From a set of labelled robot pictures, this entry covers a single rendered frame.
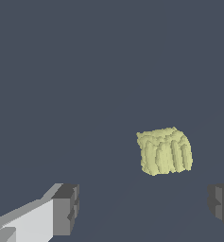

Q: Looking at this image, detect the pale yellow ridged block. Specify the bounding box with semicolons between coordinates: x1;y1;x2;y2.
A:
135;126;194;177

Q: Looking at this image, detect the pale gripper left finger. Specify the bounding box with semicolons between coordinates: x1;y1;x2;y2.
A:
0;182;80;242

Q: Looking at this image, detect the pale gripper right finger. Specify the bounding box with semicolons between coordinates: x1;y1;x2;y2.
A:
206;182;224;233

